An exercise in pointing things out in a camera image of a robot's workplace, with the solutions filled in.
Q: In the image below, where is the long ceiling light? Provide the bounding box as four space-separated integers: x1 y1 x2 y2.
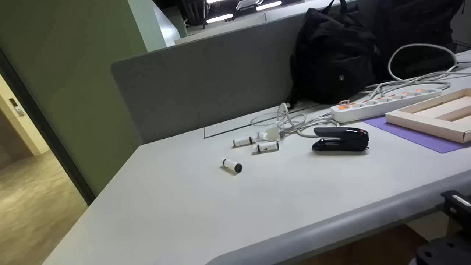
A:
254 0 283 14
204 12 235 25

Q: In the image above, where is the white power strip adapter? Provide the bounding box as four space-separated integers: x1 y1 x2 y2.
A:
329 86 444 125

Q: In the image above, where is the small white cylinder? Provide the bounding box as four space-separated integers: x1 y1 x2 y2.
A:
230 136 254 149

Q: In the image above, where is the thin white cable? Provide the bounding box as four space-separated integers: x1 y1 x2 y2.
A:
248 102 341 140

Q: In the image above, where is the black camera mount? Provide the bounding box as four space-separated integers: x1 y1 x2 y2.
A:
413 189 471 265

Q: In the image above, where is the white cylinder with black cap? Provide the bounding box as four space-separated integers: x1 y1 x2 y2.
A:
219 156 244 175

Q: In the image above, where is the white cylinder with black band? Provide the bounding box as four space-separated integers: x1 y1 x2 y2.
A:
254 140 280 155

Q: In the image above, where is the purple mat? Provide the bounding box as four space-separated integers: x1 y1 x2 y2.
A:
363 115 471 155

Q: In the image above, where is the white plug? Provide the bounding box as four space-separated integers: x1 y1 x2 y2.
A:
255 127 280 143

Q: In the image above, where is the dark door frame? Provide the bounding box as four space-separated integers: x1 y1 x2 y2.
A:
0 47 96 206

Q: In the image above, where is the black stapler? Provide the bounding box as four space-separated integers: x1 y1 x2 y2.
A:
310 125 370 153

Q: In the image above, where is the grey power strip cable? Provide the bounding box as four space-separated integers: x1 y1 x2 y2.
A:
364 65 460 102

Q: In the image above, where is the light wooden frame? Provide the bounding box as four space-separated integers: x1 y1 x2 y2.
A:
383 89 471 146

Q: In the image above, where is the thick white cable loop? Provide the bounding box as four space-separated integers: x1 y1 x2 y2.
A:
385 42 460 83

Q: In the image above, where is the black backpack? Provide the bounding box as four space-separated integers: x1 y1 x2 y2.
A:
286 0 382 109

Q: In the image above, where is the grey desk partition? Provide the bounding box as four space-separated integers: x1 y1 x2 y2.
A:
110 16 314 145

